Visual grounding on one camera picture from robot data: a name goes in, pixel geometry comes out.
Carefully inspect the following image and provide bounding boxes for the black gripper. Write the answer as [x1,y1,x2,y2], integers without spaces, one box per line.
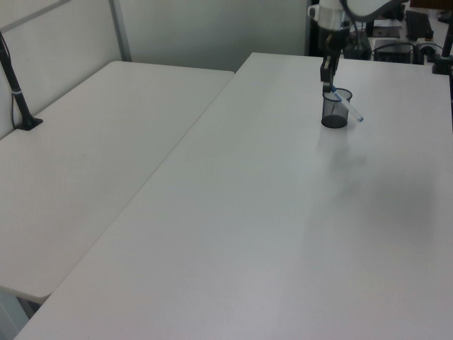
[319,27,350,94]

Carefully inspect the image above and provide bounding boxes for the blue capped white marker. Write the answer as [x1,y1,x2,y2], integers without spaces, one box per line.
[330,86,365,123]

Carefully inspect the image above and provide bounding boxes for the black mesh pen cup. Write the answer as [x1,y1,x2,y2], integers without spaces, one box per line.
[320,87,354,129]

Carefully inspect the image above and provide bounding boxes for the dark case with green trim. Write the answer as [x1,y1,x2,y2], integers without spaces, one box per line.
[343,31,372,60]

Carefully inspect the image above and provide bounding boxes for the black electronics box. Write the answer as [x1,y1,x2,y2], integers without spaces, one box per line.
[372,38,415,64]

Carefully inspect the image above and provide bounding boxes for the white paper sheets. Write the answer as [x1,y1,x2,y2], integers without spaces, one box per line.
[373,18,403,30]

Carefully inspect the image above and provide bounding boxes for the black keyboard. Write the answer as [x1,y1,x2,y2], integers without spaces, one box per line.
[404,10,435,41]

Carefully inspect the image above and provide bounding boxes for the black clamp pole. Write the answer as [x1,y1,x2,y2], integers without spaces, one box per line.
[430,24,453,76]

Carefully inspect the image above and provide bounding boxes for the grey table leg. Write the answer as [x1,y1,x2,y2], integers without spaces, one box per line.
[0,290,40,340]

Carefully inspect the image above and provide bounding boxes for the grey metal partition post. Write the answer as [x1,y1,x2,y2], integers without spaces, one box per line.
[108,0,132,62]

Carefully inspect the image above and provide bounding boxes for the black camera pole with base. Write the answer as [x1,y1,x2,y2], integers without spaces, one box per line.
[0,30,44,132]

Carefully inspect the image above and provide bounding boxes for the grey cable on pole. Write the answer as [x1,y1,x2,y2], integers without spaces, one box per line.
[9,92,18,129]

